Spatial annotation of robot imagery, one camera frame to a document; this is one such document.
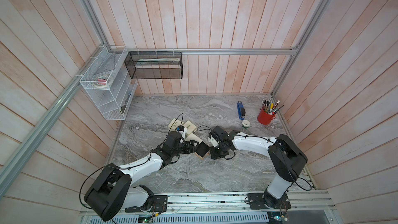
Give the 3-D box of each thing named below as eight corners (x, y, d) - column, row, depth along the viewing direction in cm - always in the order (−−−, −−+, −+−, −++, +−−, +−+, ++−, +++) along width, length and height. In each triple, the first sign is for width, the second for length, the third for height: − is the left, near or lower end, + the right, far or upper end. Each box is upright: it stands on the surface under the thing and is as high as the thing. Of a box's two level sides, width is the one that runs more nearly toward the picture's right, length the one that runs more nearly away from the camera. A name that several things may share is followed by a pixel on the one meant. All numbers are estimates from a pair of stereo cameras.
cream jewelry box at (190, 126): (181, 129, 103) (181, 126, 100) (188, 123, 106) (187, 120, 103) (189, 135, 100) (189, 132, 97) (196, 129, 103) (196, 126, 100)
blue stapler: (239, 119, 108) (241, 115, 104) (235, 104, 117) (237, 99, 113) (244, 119, 108) (246, 115, 104) (241, 104, 117) (242, 99, 113)
